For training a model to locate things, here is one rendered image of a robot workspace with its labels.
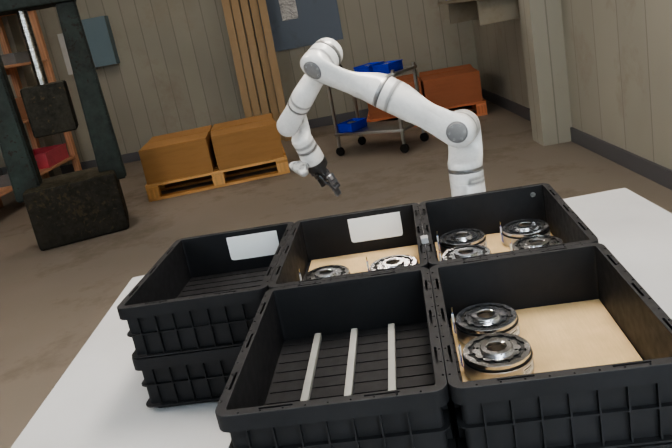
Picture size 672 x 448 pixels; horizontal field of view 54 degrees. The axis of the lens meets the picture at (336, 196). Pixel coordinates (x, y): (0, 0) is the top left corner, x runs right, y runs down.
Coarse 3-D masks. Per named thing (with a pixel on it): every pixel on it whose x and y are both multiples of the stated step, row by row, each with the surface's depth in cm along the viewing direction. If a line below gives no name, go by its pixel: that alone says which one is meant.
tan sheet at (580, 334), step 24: (528, 312) 116; (552, 312) 115; (576, 312) 113; (600, 312) 112; (456, 336) 113; (528, 336) 108; (552, 336) 107; (576, 336) 106; (600, 336) 104; (624, 336) 103; (552, 360) 100; (576, 360) 99; (600, 360) 98; (624, 360) 97
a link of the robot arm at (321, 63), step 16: (320, 48) 177; (304, 64) 178; (320, 64) 176; (336, 64) 180; (320, 80) 180; (336, 80) 177; (352, 80) 175; (368, 80) 174; (384, 80) 174; (368, 96) 175
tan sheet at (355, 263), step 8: (392, 248) 159; (400, 248) 158; (408, 248) 157; (416, 248) 156; (336, 256) 160; (344, 256) 159; (352, 256) 158; (360, 256) 158; (368, 256) 157; (376, 256) 156; (384, 256) 155; (416, 256) 151; (312, 264) 158; (320, 264) 157; (328, 264) 156; (336, 264) 155; (344, 264) 154; (352, 264) 153; (360, 264) 153; (352, 272) 149
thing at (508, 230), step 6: (510, 222) 152; (516, 222) 152; (540, 222) 149; (546, 222) 148; (504, 228) 149; (510, 228) 148; (534, 228) 145; (540, 228) 146; (546, 228) 144; (510, 234) 145; (516, 234) 144; (522, 234) 143; (528, 234) 143; (534, 234) 143
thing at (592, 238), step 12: (480, 192) 155; (492, 192) 154; (504, 192) 153; (552, 192) 146; (420, 204) 155; (564, 204) 136; (576, 216) 129; (588, 228) 122; (588, 240) 116; (432, 252) 124; (504, 252) 118; (516, 252) 117; (432, 264) 119
